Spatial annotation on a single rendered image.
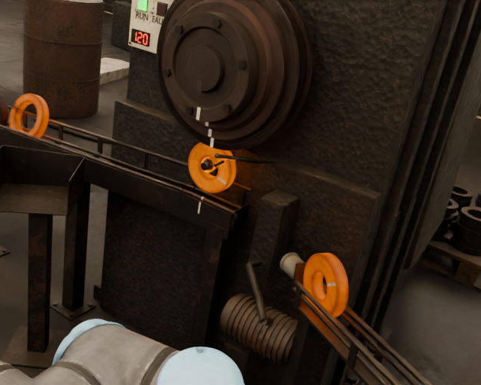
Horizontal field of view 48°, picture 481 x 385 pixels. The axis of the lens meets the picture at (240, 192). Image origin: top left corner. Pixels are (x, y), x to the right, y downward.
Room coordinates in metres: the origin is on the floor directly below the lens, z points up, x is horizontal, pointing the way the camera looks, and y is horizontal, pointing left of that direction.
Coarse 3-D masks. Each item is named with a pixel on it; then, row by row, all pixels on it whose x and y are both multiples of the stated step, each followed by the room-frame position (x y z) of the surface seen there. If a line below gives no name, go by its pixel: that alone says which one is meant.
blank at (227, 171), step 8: (200, 144) 1.51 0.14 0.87; (192, 152) 1.53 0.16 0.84; (200, 152) 1.51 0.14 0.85; (208, 152) 1.50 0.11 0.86; (216, 152) 1.49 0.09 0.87; (224, 152) 1.48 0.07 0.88; (192, 160) 1.52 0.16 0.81; (200, 160) 1.51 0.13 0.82; (216, 160) 1.48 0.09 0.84; (224, 160) 1.47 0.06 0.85; (232, 160) 1.48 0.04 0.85; (192, 168) 1.52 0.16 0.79; (200, 168) 1.51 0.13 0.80; (224, 168) 1.47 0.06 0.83; (232, 168) 1.47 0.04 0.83; (192, 176) 1.52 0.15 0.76; (200, 176) 1.51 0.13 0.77; (208, 176) 1.50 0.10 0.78; (216, 176) 1.48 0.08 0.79; (224, 176) 1.47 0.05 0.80; (232, 176) 1.47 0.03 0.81; (200, 184) 1.50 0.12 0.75; (208, 184) 1.49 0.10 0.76; (216, 184) 1.48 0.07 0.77; (224, 184) 1.46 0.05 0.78; (216, 192) 1.48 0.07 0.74
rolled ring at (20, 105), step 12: (24, 96) 2.00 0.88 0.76; (36, 96) 1.97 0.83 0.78; (12, 108) 2.00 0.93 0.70; (24, 108) 2.02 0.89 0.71; (36, 108) 1.95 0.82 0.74; (48, 108) 1.96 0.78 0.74; (12, 120) 1.98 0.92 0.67; (36, 120) 1.93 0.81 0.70; (48, 120) 1.94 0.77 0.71; (24, 132) 1.96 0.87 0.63; (36, 132) 1.90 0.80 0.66
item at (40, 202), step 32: (0, 160) 1.57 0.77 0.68; (32, 160) 1.60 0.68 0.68; (64, 160) 1.61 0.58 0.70; (0, 192) 1.52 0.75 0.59; (32, 192) 1.54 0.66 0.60; (64, 192) 1.57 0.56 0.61; (32, 224) 1.48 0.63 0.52; (32, 256) 1.48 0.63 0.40; (32, 288) 1.48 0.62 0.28; (32, 320) 1.48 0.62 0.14; (32, 352) 1.48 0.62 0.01
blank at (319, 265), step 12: (312, 264) 1.17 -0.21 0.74; (324, 264) 1.13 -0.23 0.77; (336, 264) 1.11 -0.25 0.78; (312, 276) 1.16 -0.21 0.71; (324, 276) 1.12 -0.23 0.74; (336, 276) 1.09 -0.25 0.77; (312, 288) 1.15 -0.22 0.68; (336, 288) 1.07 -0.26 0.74; (348, 288) 1.08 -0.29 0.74; (324, 300) 1.10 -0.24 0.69; (336, 300) 1.06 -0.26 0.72; (336, 312) 1.07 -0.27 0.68
